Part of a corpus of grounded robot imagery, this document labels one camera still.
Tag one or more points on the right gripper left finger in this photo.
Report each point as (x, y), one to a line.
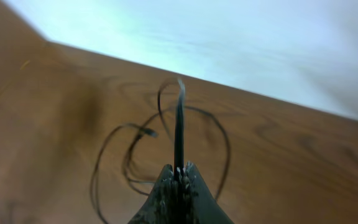
(159, 208)

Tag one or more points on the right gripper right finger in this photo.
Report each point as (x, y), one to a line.
(199, 205)

